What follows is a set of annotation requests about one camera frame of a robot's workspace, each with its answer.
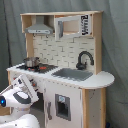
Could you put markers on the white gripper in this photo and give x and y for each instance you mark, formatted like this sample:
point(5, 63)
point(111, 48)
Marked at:
point(24, 84)

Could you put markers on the white microwave door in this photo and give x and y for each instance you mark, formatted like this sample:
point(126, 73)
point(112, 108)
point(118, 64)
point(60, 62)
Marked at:
point(73, 26)

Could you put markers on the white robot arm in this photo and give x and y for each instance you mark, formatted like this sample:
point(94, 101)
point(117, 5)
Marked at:
point(19, 96)

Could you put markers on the wooden toy kitchen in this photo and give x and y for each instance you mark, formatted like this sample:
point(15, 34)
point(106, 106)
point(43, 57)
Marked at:
point(64, 54)

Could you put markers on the red right stove knob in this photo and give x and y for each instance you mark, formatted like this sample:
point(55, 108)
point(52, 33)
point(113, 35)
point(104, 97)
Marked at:
point(34, 84)

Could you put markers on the silver toy pot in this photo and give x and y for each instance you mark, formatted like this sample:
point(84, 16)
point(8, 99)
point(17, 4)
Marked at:
point(31, 61)

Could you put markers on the black toy stovetop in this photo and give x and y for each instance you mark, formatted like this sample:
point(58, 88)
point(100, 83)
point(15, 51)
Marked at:
point(36, 68)

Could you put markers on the white fridge door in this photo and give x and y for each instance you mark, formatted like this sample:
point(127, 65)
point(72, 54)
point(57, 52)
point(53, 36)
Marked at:
point(63, 106)

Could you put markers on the grey toy sink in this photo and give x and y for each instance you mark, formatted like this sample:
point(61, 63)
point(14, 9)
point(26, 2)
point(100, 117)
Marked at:
point(72, 74)

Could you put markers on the black toy faucet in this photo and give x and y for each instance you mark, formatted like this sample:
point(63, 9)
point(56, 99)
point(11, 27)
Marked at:
point(85, 60)

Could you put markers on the grey range hood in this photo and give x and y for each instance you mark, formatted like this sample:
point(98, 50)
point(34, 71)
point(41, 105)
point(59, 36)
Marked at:
point(40, 27)

